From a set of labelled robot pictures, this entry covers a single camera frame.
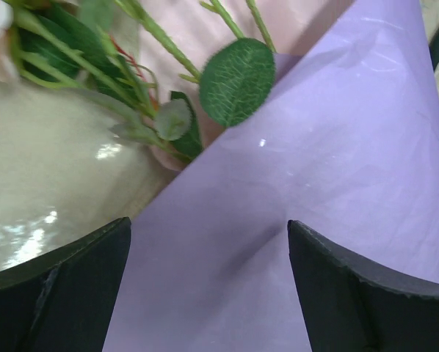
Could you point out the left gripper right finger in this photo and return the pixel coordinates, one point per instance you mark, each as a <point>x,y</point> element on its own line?
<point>352,303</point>

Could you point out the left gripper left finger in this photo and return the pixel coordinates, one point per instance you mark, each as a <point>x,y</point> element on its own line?
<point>63,300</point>

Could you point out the purple wrapping paper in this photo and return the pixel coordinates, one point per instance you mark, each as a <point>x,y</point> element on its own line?
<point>348,144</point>

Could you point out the pink white flower bunch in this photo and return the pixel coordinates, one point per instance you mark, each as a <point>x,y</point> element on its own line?
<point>67,45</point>

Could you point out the pink wrapping paper sheet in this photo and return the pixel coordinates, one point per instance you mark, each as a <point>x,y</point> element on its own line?
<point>295,27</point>

